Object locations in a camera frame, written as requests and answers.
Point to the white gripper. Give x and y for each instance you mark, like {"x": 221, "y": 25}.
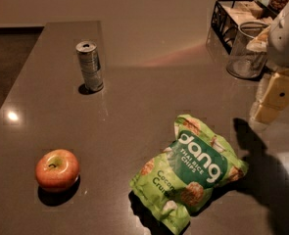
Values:
{"x": 285, "y": 45}

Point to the red apple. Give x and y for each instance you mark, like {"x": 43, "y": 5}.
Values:
{"x": 57, "y": 171}

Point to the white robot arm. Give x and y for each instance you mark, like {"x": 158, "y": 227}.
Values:
{"x": 264, "y": 37}

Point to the silver redbull can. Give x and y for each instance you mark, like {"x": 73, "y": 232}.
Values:
{"x": 87, "y": 54}

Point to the clear glass jar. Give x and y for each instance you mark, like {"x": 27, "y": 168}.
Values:
{"x": 247, "y": 60}

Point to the green rice chips bag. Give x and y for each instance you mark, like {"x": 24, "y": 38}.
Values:
{"x": 180, "y": 180}

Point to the black wire basket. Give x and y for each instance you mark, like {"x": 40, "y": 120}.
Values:
{"x": 229, "y": 14}

